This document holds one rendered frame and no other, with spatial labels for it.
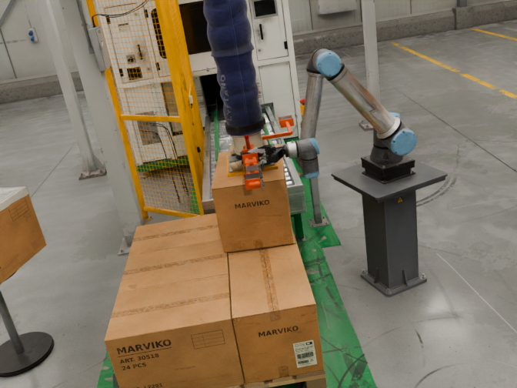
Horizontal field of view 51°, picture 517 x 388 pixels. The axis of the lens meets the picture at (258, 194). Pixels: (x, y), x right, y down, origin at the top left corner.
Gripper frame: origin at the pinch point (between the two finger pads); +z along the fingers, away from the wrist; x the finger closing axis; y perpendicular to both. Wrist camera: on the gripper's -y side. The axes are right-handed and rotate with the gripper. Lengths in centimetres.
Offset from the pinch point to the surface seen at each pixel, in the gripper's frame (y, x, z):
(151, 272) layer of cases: -10, -53, 65
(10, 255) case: 5, -35, 143
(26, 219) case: 25, -23, 136
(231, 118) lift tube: 19.3, 18.2, 7.0
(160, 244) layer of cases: 23, -53, 63
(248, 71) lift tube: 20.0, 41.5, -6.6
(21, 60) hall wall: 951, -24, 444
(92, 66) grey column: 132, 43, 101
